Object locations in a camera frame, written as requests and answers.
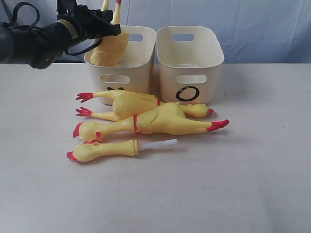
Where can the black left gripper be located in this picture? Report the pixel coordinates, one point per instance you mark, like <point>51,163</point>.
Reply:
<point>75,25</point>

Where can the headless rubber chicken body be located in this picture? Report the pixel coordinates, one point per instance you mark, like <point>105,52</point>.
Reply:
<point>112,48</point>

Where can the whole rubber chicken front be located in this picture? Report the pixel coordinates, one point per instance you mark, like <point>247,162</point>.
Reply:
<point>167,118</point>

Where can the whole rubber chicken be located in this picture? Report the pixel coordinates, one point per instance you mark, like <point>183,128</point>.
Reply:
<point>167,118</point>
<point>125,104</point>

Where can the rubber chicken head with tube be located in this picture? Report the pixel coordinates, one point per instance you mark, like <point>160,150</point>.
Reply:
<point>89,151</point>

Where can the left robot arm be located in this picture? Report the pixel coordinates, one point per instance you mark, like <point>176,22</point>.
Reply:
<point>39,47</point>

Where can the cream bin marked X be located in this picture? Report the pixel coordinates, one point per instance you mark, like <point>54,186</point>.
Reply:
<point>134,70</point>

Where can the whole rubber chicken rear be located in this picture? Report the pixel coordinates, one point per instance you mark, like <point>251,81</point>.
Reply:
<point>125,104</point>

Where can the cream bin marked O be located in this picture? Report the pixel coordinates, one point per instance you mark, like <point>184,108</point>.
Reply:
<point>190,59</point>

